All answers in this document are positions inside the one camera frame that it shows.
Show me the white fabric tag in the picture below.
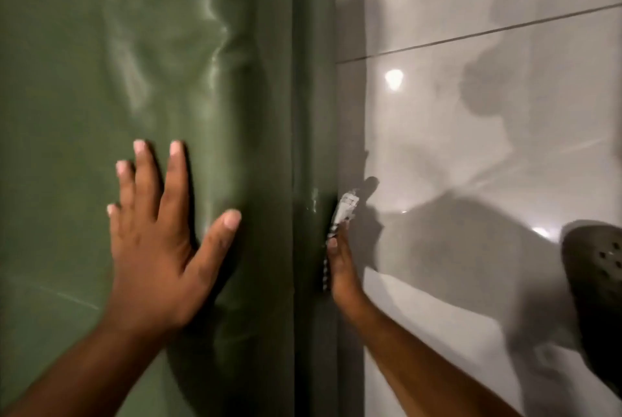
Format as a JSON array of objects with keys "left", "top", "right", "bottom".
[{"left": 327, "top": 191, "right": 361, "bottom": 239}]

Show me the person's right hand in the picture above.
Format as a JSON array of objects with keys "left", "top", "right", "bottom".
[{"left": 326, "top": 223, "right": 370, "bottom": 308}]

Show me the dark clog shoe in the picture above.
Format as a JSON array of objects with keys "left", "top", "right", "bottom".
[{"left": 561, "top": 222, "right": 622, "bottom": 399}]

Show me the person's left hand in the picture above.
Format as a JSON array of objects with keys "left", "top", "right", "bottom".
[{"left": 106, "top": 140, "right": 242, "bottom": 335}]

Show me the person's left forearm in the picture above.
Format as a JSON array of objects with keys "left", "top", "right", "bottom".
[{"left": 0, "top": 319, "right": 172, "bottom": 417}]

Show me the person's right forearm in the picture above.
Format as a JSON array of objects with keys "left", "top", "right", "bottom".
[{"left": 340, "top": 293, "right": 523, "bottom": 417}]

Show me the green mattress cover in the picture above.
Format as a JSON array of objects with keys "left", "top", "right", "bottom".
[{"left": 0, "top": 0, "right": 366, "bottom": 417}]

